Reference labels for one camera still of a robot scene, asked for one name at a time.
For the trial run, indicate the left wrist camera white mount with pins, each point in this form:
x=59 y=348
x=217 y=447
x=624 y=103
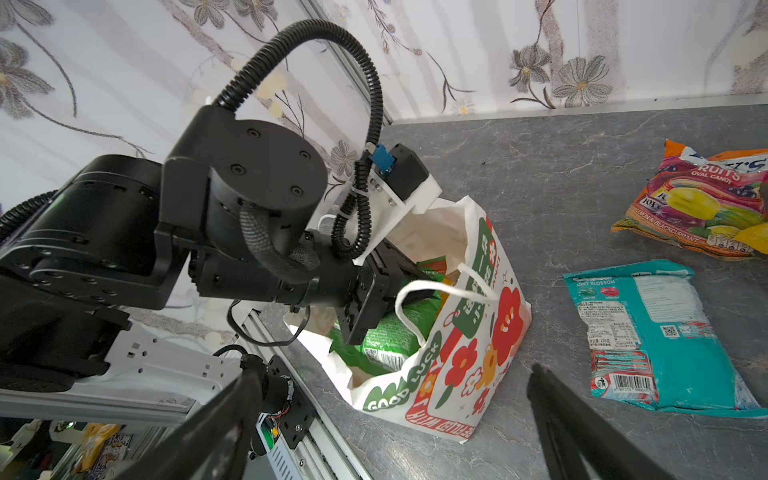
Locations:
x=399 y=183

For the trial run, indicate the pink orange candy bag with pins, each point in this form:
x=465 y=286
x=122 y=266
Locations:
x=714 y=205

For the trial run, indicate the left aluminium corner post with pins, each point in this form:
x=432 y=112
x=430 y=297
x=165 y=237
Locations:
x=348 y=64

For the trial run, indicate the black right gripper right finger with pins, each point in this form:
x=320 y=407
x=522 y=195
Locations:
x=574 y=437

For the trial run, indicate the teal snack bag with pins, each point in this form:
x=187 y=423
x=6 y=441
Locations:
x=651 y=344

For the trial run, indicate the small green circuit board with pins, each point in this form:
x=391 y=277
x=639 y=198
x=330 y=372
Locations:
x=266 y=435

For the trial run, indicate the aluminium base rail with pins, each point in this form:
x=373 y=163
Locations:
x=300 y=408

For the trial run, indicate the white floral paper bag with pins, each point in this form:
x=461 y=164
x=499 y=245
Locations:
x=446 y=385

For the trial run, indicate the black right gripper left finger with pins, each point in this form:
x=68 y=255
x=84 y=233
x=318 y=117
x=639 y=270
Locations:
x=214 y=443

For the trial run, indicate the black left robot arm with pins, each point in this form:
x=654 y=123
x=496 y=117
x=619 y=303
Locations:
x=231 y=206

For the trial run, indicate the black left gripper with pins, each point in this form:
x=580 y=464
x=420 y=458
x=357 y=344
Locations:
x=363 y=295

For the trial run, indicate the green snack bag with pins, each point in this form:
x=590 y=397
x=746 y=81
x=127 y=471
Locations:
x=385 y=349

